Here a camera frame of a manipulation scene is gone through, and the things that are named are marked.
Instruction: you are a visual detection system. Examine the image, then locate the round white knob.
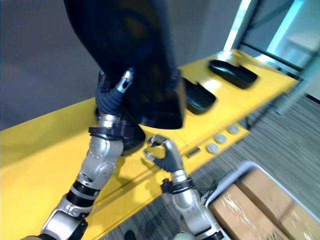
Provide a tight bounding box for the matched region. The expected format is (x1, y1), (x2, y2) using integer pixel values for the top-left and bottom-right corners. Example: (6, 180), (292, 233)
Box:
(214, 133), (227, 145)
(226, 124), (241, 135)
(205, 142), (221, 154)

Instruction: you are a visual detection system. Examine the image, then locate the large black plastic housing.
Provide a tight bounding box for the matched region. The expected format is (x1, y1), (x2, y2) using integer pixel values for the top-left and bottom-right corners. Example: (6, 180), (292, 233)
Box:
(62, 0), (186, 130)

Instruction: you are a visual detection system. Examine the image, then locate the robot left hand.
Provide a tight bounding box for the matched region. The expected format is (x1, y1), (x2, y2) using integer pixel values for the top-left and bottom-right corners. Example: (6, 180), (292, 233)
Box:
(95, 66), (136, 128)

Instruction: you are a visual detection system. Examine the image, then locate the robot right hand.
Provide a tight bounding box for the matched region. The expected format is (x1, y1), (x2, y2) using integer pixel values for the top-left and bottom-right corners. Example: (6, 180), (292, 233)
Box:
(142, 134), (187, 183)

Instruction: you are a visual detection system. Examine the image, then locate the white plastic bin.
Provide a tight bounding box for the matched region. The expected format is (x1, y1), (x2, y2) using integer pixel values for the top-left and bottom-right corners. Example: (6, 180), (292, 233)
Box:
(204, 160), (320, 240)

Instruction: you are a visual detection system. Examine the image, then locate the grey metal rack frame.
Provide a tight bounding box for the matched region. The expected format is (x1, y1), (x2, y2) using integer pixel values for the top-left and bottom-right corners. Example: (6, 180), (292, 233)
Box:
(221, 0), (320, 116)

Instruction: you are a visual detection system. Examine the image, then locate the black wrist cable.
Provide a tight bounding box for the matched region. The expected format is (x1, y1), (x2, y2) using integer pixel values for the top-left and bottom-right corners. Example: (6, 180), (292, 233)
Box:
(188, 178), (220, 200)

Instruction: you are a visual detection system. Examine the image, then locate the robot body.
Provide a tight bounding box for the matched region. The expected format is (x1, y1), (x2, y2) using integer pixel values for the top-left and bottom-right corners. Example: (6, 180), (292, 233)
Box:
(174, 231), (195, 240)

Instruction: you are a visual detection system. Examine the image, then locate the yellow shelf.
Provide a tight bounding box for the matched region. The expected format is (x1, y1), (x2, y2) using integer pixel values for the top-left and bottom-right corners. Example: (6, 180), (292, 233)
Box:
(0, 48), (301, 240)

